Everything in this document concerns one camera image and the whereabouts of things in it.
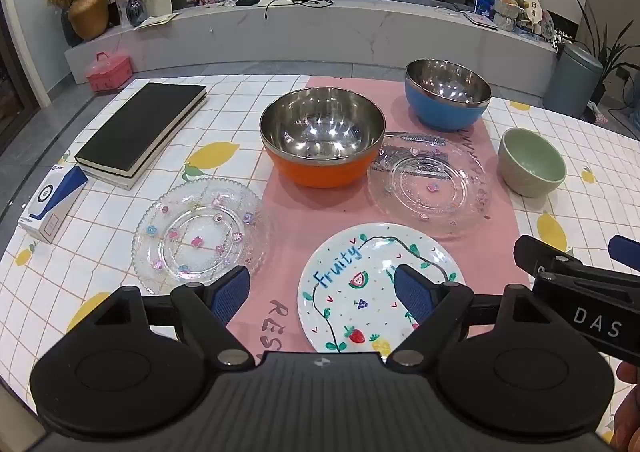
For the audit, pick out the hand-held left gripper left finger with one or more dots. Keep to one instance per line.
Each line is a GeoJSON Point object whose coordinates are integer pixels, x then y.
{"type": "Point", "coordinates": [232, 294]}

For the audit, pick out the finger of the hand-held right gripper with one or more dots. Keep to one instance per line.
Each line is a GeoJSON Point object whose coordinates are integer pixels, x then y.
{"type": "Point", "coordinates": [537, 252]}
{"type": "Point", "coordinates": [625, 249]}

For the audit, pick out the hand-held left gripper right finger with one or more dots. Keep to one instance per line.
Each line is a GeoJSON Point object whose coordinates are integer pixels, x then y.
{"type": "Point", "coordinates": [412, 294]}

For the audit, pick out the white fruit painted plate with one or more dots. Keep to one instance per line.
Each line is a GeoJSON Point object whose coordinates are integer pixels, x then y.
{"type": "Point", "coordinates": [360, 252]}

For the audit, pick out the clear glass flower plate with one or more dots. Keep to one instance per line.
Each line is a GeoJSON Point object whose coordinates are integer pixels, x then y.
{"type": "Point", "coordinates": [200, 232]}
{"type": "Point", "coordinates": [430, 202]}

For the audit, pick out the green ceramic bowl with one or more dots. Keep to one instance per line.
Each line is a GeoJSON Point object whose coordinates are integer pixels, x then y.
{"type": "Point", "coordinates": [530, 177]}

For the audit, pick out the orange steel bowl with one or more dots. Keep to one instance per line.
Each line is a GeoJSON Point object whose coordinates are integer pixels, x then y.
{"type": "Point", "coordinates": [320, 167]}

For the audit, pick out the blue steel bowl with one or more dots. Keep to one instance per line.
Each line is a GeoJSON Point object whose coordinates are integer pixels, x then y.
{"type": "Point", "coordinates": [435, 112]}

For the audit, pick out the person's right hand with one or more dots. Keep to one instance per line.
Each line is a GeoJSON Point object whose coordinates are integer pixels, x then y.
{"type": "Point", "coordinates": [629, 377]}

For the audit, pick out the pink printed placemat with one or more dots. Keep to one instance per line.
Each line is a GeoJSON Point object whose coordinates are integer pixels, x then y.
{"type": "Point", "coordinates": [295, 212]}

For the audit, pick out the lemon print checked tablecloth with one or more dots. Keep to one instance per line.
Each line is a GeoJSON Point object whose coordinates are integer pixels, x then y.
{"type": "Point", "coordinates": [100, 252]}

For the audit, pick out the grey trash bin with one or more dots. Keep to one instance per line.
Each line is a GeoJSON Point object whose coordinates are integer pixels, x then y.
{"type": "Point", "coordinates": [572, 82]}

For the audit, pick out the long leaf potted plant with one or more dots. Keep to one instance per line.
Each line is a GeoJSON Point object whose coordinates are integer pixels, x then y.
{"type": "Point", "coordinates": [607, 57]}

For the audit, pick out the black book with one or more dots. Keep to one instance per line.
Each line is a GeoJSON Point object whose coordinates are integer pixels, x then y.
{"type": "Point", "coordinates": [135, 127]}

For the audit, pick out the white and blue box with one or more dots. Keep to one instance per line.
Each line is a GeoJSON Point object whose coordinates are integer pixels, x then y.
{"type": "Point", "coordinates": [55, 197]}

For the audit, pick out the round paper fan sign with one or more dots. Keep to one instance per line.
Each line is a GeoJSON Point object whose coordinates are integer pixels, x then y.
{"type": "Point", "coordinates": [533, 7]}

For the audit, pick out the pink storage case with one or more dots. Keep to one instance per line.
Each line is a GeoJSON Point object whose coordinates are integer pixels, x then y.
{"type": "Point", "coordinates": [107, 72]}

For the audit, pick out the small black device box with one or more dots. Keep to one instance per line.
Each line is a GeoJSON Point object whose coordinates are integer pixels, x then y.
{"type": "Point", "coordinates": [248, 0]}

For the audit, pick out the gold vase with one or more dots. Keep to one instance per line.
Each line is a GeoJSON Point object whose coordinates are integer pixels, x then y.
{"type": "Point", "coordinates": [89, 17]}

